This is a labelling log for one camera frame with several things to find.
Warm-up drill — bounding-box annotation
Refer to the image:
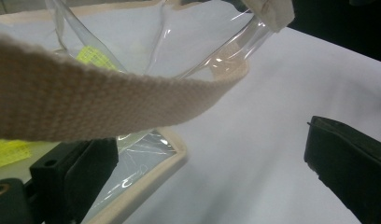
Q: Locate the yellow shuttlecock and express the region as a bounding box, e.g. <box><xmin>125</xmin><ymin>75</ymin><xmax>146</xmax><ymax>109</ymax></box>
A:
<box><xmin>76</xmin><ymin>46</ymin><xmax>119</xmax><ymax>71</ymax></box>
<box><xmin>0</xmin><ymin>138</ymin><xmax>33</xmax><ymax>171</ymax></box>

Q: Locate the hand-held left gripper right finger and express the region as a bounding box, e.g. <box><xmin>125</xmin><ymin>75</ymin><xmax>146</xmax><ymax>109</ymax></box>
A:
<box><xmin>303</xmin><ymin>115</ymin><xmax>381</xmax><ymax>224</ymax></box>

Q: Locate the transparent bag with beige trim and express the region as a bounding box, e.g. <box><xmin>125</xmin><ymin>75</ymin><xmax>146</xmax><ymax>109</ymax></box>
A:
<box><xmin>0</xmin><ymin>0</ymin><xmax>295</xmax><ymax>224</ymax></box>

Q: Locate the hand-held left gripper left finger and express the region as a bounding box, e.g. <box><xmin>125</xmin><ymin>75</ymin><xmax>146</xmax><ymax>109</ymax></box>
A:
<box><xmin>29</xmin><ymin>138</ymin><xmax>119</xmax><ymax>224</ymax></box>

